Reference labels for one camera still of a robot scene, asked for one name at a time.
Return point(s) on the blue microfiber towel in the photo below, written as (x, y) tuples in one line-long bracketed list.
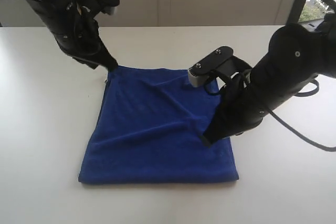
[(149, 132)]

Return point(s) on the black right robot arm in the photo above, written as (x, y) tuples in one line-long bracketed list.
[(295, 57)]

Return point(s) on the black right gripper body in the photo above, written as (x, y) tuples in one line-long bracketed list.
[(245, 101)]

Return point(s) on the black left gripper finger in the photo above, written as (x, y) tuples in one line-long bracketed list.
[(104, 58), (86, 60)]

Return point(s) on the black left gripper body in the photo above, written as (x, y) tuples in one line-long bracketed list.
[(74, 31)]

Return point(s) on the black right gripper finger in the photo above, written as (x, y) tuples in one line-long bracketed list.
[(222, 125)]

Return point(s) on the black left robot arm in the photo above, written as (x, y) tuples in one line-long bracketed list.
[(75, 29)]

